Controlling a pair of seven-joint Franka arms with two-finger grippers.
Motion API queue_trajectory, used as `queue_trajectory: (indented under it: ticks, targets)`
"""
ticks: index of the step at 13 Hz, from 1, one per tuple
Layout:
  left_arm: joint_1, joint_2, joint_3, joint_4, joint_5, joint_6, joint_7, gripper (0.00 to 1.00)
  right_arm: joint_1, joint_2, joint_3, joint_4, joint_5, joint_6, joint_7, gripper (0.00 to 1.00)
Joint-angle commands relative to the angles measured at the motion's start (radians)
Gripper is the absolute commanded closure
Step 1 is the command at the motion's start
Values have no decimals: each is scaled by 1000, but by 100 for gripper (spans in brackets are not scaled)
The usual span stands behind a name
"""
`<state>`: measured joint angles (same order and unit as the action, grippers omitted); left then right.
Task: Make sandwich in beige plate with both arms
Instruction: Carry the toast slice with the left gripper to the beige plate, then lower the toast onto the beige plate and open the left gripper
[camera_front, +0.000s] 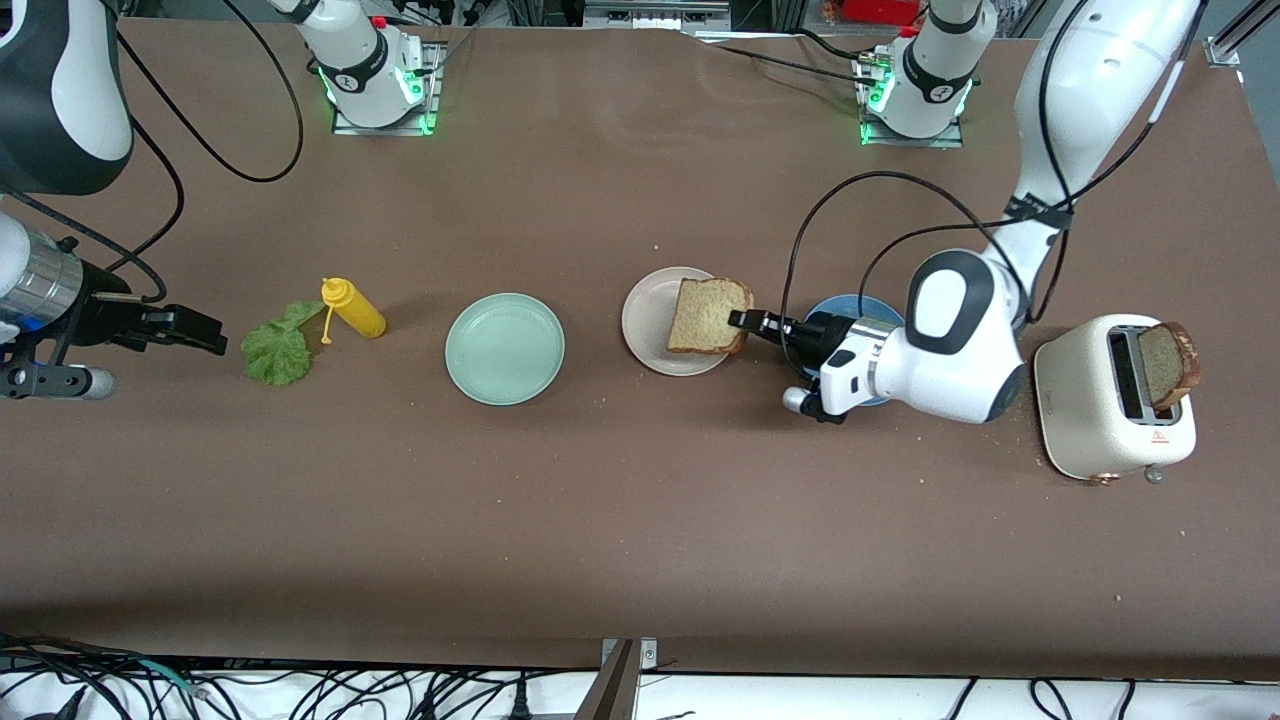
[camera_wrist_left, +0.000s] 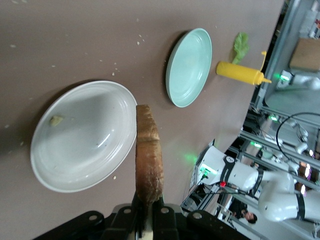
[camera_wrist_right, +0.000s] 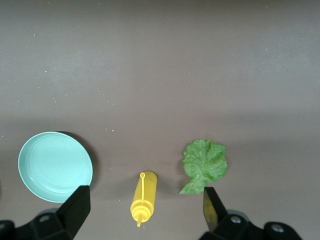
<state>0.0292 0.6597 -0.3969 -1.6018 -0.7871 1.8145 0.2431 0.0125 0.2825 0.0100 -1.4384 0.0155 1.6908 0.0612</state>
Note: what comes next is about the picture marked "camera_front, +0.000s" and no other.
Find yellow squeeze bottle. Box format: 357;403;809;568
320;277;388;346

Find silver metal frame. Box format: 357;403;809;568
583;0;733;31

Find tangled black floor cables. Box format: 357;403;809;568
0;630;601;720

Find blue round plate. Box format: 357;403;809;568
803;294;906;407

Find mint green round plate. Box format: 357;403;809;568
445;292;567;407

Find green lettuce leaf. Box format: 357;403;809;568
240;300;329;387

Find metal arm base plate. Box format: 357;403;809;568
855;50;967;149
330;40;447;136

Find white two-slot toaster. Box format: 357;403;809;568
1033;313;1198;488

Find silver table clamp bracket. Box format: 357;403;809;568
600;637;659;671

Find light crust bread slice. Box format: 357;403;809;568
667;277;756;357

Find beige round plate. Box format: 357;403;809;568
621;266;741;378

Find aluminium profile rail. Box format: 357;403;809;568
1205;0;1280;69

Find teal tipped cable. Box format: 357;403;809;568
138;658;209;698

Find grey metal post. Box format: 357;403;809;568
573;640;641;720

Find black base power cable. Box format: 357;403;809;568
690;30;876;89

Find red box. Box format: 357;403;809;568
840;0;926;26

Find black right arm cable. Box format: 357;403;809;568
100;0;306;301

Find dark crust bread slice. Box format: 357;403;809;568
1138;321;1202;410

